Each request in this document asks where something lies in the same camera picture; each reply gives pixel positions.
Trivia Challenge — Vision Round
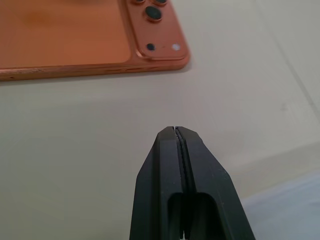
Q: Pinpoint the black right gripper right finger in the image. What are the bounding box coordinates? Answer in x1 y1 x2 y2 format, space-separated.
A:
175 125 256 240

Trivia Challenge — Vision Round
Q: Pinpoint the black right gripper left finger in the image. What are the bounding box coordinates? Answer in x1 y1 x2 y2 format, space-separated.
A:
128 126 186 240

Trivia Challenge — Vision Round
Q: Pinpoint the orange smartphone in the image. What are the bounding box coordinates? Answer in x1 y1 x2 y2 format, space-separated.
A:
0 0 191 83

